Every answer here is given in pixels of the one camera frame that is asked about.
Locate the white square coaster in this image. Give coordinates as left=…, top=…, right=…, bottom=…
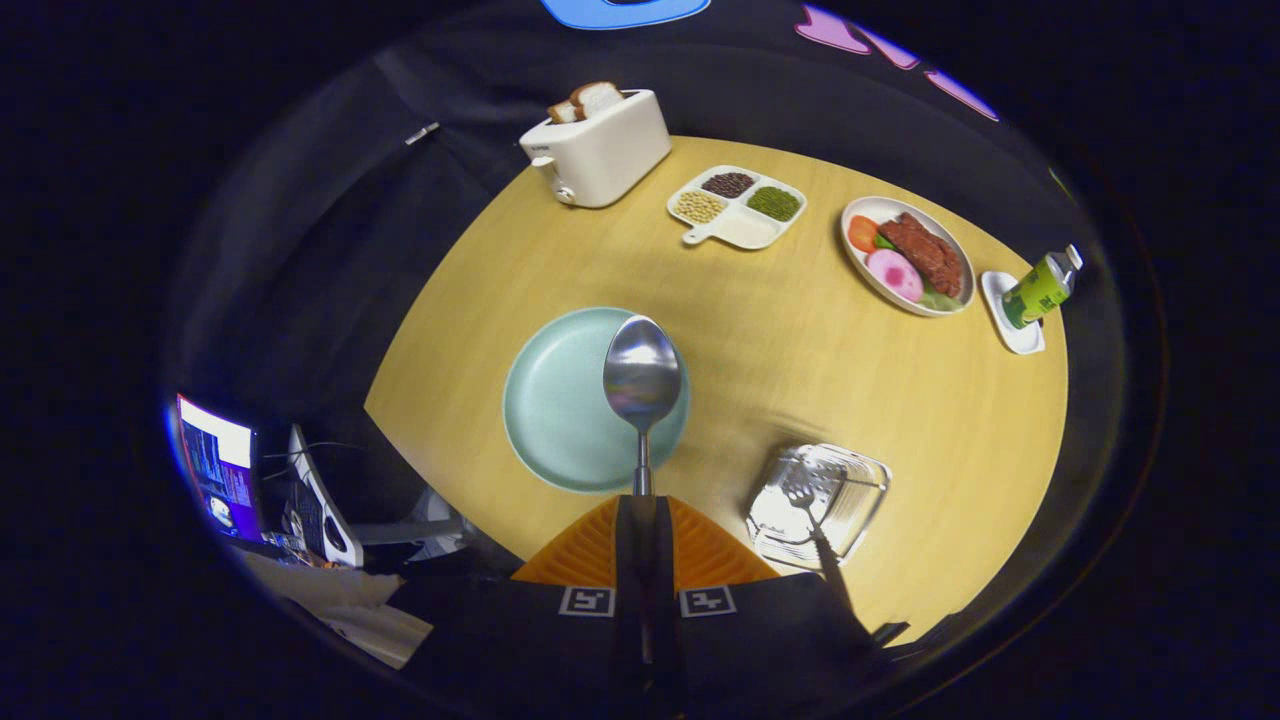
left=980, top=270, right=1046, bottom=356

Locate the green label drink bottle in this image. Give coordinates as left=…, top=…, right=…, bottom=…
left=1002, top=245, right=1084, bottom=330

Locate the brown meat piece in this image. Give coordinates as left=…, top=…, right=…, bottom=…
left=878, top=212, right=964, bottom=298

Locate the white oval food plate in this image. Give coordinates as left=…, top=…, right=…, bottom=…
left=841, top=196, right=976, bottom=318

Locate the white-edged laptop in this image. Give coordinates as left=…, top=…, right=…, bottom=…
left=287, top=424, right=364, bottom=569

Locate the white toaster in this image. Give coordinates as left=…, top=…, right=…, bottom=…
left=519, top=89, right=672, bottom=209

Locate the white divided tray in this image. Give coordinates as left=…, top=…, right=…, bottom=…
left=667, top=165, right=807, bottom=251

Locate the white cloth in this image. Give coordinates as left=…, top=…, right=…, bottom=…
left=240, top=545, right=436, bottom=671

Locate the metal fork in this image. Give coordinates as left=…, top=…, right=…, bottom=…
left=783, top=478, right=856, bottom=616

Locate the green beans pile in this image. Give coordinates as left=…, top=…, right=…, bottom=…
left=746, top=186, right=803, bottom=222

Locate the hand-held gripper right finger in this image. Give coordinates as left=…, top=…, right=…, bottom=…
left=648, top=495, right=911, bottom=713

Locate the light green round plate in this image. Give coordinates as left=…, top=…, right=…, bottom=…
left=502, top=306, right=691, bottom=494

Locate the metal spoon brown handle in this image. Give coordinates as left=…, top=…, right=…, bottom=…
left=603, top=315, right=683, bottom=498

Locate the white metal frame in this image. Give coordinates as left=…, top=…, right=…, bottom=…
left=350, top=487, right=471, bottom=561

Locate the pink round slice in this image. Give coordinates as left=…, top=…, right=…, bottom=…
left=866, top=249, right=924, bottom=303

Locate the metal wire basket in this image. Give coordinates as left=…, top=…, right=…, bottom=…
left=745, top=444, right=892, bottom=571

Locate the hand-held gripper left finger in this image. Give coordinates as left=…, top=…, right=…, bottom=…
left=385, top=495, right=649, bottom=716

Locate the computer monitor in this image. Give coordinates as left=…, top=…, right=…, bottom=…
left=175, top=393, right=263, bottom=541

